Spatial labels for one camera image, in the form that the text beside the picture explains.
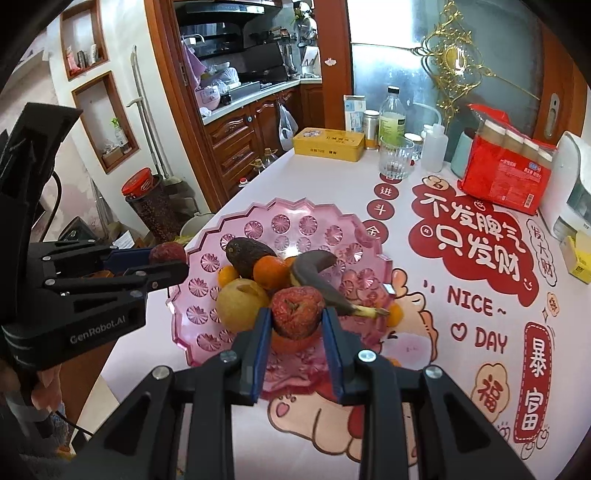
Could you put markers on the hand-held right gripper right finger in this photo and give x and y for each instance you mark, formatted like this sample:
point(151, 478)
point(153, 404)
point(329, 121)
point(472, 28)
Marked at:
point(333, 357)

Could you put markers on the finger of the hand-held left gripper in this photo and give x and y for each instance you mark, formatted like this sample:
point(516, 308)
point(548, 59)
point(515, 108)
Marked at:
point(161, 274)
point(131, 258)

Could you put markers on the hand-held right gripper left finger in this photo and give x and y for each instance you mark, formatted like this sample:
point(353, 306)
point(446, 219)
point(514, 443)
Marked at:
point(261, 353)

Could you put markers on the dark red passion fruit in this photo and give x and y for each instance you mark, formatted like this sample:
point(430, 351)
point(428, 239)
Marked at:
point(168, 253)

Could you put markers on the yellow-brown pear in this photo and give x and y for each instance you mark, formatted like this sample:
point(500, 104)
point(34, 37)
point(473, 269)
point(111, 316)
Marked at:
point(240, 304)

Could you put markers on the wrinkled red fruit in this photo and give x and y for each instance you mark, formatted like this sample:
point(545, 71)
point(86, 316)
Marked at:
point(295, 311)

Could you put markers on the pink plastic fruit plate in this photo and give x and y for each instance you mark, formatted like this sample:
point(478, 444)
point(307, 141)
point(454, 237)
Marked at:
point(295, 221)

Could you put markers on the person's left forearm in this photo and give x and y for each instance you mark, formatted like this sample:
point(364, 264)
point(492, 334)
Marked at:
point(27, 438)

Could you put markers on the person's left hand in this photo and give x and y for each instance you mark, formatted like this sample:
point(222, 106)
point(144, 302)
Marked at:
point(48, 387)

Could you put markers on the red-lid jar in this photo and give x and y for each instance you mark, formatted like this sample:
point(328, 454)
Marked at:
point(157, 212)

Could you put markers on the white pot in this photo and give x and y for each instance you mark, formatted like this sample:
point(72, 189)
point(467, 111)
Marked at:
point(196, 225)

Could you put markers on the small orange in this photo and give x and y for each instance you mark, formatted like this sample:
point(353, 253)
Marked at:
point(227, 277)

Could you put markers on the dark avocado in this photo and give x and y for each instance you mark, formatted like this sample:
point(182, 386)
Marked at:
point(244, 258)

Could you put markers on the overripe banana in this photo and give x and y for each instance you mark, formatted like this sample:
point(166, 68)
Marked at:
point(314, 267)

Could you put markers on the white mop pole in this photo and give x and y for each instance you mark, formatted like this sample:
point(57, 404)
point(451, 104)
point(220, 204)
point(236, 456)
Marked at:
point(147, 124)

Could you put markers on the oil bottle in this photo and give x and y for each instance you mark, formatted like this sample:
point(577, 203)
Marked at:
point(268, 159)
point(256, 167)

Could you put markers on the wooden kitchen cabinet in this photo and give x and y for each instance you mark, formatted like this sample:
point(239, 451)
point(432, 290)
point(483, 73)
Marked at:
point(235, 138)

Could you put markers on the clear plastic bag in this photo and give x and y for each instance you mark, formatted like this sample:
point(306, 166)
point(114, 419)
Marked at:
point(287, 129)

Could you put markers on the clear drinking glass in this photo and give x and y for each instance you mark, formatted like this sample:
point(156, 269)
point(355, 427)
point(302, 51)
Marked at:
point(415, 141)
point(396, 159)

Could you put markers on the yellow tin box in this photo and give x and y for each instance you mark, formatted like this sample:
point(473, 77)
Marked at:
point(328, 144)

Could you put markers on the white squeeze bottle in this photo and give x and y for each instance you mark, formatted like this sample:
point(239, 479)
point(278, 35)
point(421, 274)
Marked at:
point(434, 150)

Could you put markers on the metal can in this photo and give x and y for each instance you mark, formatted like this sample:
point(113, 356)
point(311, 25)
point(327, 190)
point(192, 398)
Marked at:
point(371, 129)

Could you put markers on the pale green container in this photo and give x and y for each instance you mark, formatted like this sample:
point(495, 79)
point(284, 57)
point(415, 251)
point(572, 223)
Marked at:
point(461, 157)

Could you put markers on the green-label plastic bottle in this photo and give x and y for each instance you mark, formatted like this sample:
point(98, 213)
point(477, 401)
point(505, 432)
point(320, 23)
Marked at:
point(392, 124)

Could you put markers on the blue and white carton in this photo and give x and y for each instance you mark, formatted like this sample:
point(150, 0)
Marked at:
point(354, 113)

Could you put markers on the range hood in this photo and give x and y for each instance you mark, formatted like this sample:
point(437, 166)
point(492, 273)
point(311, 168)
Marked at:
point(217, 11)

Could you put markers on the small yellow box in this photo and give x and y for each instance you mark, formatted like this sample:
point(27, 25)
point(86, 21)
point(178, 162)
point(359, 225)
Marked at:
point(577, 258)

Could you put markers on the white countertop appliance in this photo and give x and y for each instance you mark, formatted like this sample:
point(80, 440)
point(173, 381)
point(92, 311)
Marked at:
point(570, 175)

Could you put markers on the gold door ornament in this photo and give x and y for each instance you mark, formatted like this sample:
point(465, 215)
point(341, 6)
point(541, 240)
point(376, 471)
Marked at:
point(455, 60)

